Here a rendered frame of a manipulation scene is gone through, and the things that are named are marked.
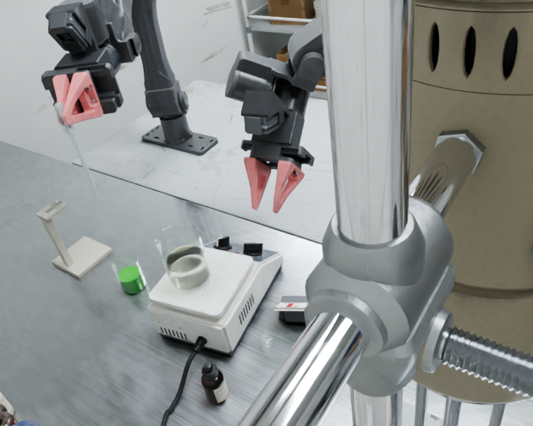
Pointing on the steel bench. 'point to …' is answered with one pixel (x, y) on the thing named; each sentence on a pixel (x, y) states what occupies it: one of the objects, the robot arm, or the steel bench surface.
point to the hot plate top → (227, 282)
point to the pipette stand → (83, 251)
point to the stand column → (370, 136)
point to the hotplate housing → (225, 340)
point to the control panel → (243, 250)
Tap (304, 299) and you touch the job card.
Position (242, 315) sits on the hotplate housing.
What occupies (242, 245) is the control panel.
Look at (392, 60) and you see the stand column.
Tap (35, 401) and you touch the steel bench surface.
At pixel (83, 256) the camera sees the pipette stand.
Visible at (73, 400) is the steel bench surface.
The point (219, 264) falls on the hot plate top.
